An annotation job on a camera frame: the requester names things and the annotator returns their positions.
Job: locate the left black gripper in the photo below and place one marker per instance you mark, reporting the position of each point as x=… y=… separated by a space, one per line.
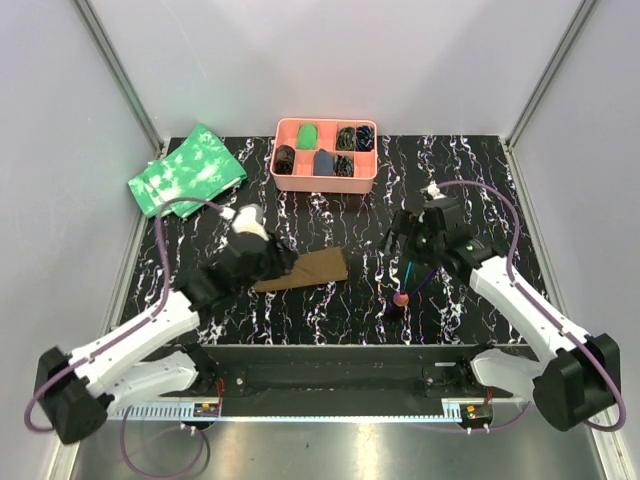
x=283 y=258

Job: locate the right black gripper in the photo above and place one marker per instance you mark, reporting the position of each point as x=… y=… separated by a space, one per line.
x=407 y=223

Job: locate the brown cloth napkin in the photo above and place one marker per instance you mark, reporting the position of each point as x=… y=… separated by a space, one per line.
x=311 y=269

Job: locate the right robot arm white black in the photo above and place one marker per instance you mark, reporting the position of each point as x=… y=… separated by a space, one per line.
x=573 y=376

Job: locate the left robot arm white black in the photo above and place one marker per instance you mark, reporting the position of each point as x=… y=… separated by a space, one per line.
x=75 y=392

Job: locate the black patterned rolled cloth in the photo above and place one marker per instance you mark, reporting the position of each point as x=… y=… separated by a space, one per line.
x=344 y=166

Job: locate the green white patterned cloth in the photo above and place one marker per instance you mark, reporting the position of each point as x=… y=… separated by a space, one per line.
x=201 y=167

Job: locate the blue grey rolled cloth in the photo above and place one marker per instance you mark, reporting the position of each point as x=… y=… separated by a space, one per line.
x=323 y=163

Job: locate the dark brown rolled cloth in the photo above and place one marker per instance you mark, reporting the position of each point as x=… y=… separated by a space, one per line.
x=284 y=160

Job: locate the pink compartment tray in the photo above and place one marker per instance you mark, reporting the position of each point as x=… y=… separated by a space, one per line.
x=302 y=178

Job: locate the black blue rolled cloth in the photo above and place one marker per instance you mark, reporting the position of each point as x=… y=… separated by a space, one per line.
x=365 y=138

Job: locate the black multicolour rolled cloth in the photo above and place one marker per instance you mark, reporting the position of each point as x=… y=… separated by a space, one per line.
x=345 y=139

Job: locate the green rolled cloth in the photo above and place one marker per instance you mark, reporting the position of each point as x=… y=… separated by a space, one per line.
x=307 y=138

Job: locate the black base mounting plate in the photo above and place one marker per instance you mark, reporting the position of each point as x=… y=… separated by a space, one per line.
x=330 y=382

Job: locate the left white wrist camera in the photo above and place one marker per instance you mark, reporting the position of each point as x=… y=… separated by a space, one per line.
x=247 y=219

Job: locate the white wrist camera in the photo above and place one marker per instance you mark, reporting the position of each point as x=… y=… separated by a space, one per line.
x=432 y=192
x=247 y=219

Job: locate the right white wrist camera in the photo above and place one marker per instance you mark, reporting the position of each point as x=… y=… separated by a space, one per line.
x=432 y=192

